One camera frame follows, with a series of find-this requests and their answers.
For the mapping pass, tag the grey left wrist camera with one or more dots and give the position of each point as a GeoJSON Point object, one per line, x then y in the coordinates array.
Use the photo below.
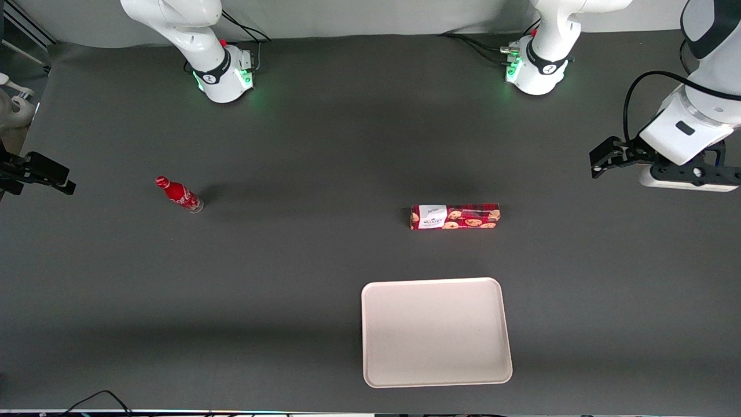
{"type": "Point", "coordinates": [666, 179]}

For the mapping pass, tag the red cookie box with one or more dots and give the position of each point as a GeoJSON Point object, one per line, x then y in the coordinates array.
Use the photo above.
{"type": "Point", "coordinates": [463, 217]}

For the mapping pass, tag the aluminium frame rail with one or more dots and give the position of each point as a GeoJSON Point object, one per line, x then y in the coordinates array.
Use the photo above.
{"type": "Point", "coordinates": [26, 26]}

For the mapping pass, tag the white rounded fixture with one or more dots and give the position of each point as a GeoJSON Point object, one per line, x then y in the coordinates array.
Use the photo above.
{"type": "Point", "coordinates": [14, 110]}

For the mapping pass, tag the beige plastic tray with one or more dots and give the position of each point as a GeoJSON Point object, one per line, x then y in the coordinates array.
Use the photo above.
{"type": "Point", "coordinates": [434, 333]}

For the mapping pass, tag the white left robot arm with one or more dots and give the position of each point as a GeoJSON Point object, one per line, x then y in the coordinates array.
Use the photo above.
{"type": "Point", "coordinates": [541, 69]}

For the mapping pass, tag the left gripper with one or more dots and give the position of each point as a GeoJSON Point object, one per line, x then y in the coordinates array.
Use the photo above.
{"type": "Point", "coordinates": [630, 152]}

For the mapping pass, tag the red cola bottle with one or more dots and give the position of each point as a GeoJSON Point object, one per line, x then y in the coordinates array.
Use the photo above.
{"type": "Point", "coordinates": [178, 194]}

